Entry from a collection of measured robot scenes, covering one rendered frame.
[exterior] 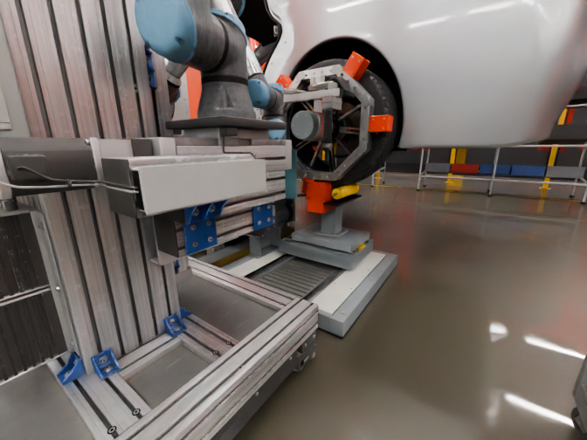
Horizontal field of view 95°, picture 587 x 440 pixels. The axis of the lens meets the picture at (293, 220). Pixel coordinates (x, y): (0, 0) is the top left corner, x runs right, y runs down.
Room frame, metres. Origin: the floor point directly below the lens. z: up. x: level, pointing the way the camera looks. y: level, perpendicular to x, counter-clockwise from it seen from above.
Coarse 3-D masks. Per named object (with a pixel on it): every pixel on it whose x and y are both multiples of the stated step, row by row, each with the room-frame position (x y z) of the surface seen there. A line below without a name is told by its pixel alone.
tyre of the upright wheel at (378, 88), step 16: (320, 64) 1.55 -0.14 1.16; (336, 64) 1.49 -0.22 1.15; (368, 80) 1.40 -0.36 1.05; (384, 96) 1.37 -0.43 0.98; (288, 112) 1.66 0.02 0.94; (384, 112) 1.35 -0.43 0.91; (384, 144) 1.38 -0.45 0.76; (368, 160) 1.38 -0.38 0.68; (384, 160) 1.52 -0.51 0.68; (352, 176) 1.43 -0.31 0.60; (368, 176) 1.58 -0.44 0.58
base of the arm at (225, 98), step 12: (204, 84) 0.71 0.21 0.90; (216, 84) 0.70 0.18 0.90; (228, 84) 0.70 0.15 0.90; (240, 84) 0.72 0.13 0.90; (204, 96) 0.70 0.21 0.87; (216, 96) 0.69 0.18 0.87; (228, 96) 0.69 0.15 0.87; (240, 96) 0.71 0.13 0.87; (204, 108) 0.69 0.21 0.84; (216, 108) 0.68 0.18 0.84; (228, 108) 0.68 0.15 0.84; (240, 108) 0.70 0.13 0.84; (252, 108) 0.74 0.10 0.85
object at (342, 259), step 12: (288, 240) 1.65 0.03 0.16; (372, 240) 1.63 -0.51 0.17; (288, 252) 1.59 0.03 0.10; (300, 252) 1.54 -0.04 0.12; (312, 252) 1.49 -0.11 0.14; (324, 252) 1.45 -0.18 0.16; (336, 252) 1.46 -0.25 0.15; (348, 252) 1.43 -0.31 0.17; (360, 252) 1.46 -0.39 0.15; (336, 264) 1.40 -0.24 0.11; (348, 264) 1.36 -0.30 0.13
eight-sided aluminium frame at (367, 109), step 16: (304, 80) 1.53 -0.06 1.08; (352, 80) 1.35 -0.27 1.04; (368, 96) 1.31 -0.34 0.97; (368, 112) 1.31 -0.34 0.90; (368, 128) 1.31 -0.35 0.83; (368, 144) 1.32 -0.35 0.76; (352, 160) 1.34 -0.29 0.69; (304, 176) 1.50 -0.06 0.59; (320, 176) 1.46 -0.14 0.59; (336, 176) 1.39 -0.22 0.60
